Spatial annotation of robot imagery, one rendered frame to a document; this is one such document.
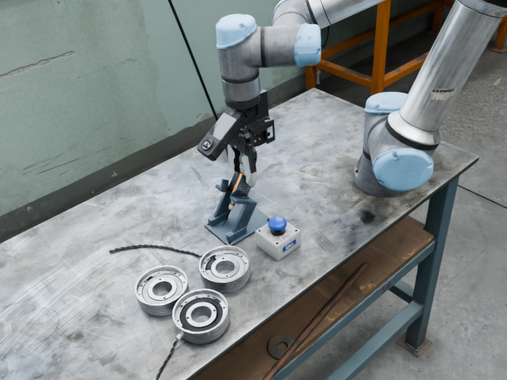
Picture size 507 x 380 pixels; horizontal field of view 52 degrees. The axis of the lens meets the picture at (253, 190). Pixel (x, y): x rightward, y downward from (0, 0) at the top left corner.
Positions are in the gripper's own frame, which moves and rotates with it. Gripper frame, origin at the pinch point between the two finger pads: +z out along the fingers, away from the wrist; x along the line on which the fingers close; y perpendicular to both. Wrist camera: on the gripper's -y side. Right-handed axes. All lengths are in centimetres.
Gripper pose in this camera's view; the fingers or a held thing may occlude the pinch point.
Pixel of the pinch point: (242, 179)
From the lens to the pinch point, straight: 114.9
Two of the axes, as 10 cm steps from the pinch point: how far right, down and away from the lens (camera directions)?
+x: -6.2, -4.4, 6.5
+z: 0.7, 7.9, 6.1
